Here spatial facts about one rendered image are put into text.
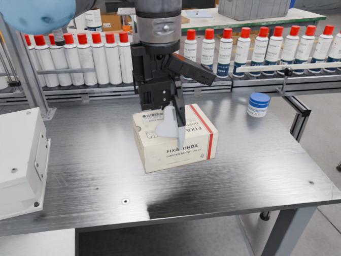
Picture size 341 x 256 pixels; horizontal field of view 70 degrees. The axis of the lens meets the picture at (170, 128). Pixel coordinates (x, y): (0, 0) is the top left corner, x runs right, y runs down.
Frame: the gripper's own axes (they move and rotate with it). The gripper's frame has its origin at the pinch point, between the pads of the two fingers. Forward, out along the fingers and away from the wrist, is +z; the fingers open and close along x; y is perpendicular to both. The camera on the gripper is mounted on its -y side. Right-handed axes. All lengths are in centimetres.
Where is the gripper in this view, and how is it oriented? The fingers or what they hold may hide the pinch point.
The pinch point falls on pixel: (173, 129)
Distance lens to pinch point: 55.0
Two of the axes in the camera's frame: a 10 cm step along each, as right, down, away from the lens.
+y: -9.5, 2.0, -2.3
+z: 0.2, 8.1, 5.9
